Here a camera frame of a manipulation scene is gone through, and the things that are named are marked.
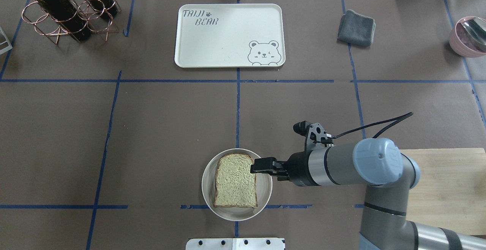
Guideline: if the grey folded cloth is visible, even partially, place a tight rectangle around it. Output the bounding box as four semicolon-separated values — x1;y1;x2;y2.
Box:
337;9;376;47

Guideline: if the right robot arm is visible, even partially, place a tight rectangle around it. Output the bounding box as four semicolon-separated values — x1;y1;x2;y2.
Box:
251;138;485;250

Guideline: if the pink bowl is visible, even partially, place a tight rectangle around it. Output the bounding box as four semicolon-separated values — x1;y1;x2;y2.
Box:
448;16;485;58

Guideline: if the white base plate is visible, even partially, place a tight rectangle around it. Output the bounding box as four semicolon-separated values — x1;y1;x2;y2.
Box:
185;237;286;250

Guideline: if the wooden cutting board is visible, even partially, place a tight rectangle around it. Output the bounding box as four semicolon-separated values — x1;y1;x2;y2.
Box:
402;148;486;236

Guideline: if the copper wire bottle rack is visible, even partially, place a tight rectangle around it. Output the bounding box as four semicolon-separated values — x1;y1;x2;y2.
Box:
22;0;120;44

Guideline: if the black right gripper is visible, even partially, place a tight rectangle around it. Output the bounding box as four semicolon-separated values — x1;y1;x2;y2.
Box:
250;152;310;187

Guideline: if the cream bear tray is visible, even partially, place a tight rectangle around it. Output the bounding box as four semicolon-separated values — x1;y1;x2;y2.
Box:
174;3;286;68

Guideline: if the dark green wine bottle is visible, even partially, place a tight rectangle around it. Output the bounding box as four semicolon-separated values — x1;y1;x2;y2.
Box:
35;0;92;41

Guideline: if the white wire cup rack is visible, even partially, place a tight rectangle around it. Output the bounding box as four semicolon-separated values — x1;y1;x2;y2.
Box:
0;27;13;55

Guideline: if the metal scoop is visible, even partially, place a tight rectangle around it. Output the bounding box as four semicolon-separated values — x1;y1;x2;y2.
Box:
461;17;486;52

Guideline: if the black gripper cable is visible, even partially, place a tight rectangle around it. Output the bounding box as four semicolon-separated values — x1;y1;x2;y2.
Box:
330;112;413;139

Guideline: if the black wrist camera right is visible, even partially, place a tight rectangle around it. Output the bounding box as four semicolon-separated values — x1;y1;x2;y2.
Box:
293;121;334;153

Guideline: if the bread slice toast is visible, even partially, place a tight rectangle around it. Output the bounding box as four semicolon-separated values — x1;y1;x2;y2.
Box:
214;153;257;208

